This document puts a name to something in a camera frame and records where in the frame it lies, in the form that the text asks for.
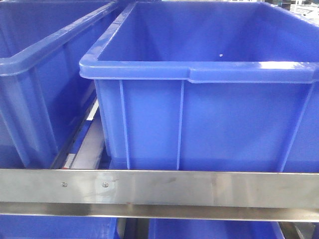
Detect white roller rail left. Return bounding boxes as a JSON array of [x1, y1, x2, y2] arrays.
[[50, 90, 105, 169]]

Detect blue bin lower middle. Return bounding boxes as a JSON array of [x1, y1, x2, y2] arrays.
[[148, 219, 284, 239]]

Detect blue bin far left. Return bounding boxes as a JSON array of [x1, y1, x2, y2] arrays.
[[0, 0, 120, 168]]

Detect blue bin lower left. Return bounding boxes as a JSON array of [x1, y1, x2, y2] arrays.
[[0, 215, 119, 239]]

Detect steel shelf front beam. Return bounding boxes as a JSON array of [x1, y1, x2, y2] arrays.
[[0, 169, 319, 222]]

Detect blue bin front left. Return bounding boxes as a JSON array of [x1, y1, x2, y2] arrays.
[[79, 1, 319, 172]]

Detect blue bin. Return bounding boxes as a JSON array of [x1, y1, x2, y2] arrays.
[[0, 0, 120, 168], [148, 219, 284, 239], [79, 1, 319, 172], [0, 215, 119, 239]]

